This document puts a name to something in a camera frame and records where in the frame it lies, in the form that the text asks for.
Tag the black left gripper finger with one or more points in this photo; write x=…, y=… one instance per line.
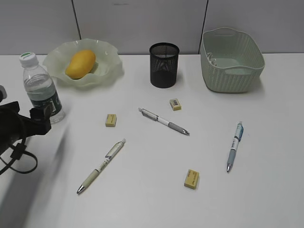
x=40, y=120

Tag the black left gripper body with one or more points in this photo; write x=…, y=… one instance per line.
x=12, y=127

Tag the clear water bottle green label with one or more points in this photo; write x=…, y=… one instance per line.
x=40, y=87

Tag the yellow mango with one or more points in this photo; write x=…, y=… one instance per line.
x=81, y=64

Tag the white green ballpoint pen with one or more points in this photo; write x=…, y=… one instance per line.
x=95, y=173

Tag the printed waste paper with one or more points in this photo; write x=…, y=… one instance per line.
x=211, y=59

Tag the white blue ballpoint pen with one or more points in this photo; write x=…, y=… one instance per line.
x=234, y=146

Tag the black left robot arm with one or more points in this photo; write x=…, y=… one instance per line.
x=5, y=146

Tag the yellow eraser left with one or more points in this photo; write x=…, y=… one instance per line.
x=111, y=120

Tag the pale green wavy glass plate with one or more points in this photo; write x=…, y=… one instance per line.
x=107, y=67

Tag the white grey ballpoint pen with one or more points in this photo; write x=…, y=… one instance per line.
x=163, y=121

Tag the yellow eraser with barcode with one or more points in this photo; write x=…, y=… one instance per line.
x=175, y=104

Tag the black mesh pen holder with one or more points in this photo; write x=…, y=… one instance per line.
x=163, y=64

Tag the yellow eraser front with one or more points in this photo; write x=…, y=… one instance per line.
x=191, y=179

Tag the pale green woven plastic basket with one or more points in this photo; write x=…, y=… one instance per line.
x=239, y=60

